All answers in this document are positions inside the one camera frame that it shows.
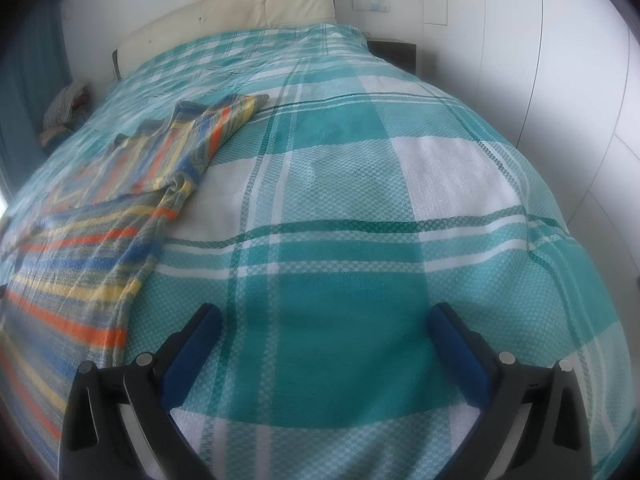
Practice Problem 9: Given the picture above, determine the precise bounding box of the striped knit shirt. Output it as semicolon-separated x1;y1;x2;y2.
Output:
0;93;259;463

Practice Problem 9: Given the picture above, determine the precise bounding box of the cream padded headboard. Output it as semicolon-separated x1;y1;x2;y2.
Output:
112;0;337;82

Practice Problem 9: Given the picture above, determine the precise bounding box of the pile of clothes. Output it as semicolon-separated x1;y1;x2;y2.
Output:
39;82;94;147

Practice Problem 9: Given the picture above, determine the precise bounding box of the blue curtain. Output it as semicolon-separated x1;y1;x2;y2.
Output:
0;0;74;191

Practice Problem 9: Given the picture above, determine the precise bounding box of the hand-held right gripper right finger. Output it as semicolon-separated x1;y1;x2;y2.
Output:
428;303;593;480

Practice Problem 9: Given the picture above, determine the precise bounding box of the dark wooden nightstand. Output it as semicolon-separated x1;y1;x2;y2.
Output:
367;40;417;75

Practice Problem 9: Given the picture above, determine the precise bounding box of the teal plaid blanket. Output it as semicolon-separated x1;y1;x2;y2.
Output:
0;24;632;480

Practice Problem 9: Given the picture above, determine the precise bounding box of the white wardrobe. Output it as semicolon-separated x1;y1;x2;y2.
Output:
422;0;640;281

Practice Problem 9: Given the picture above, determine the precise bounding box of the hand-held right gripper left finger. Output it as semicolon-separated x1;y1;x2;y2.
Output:
59;303;223;480

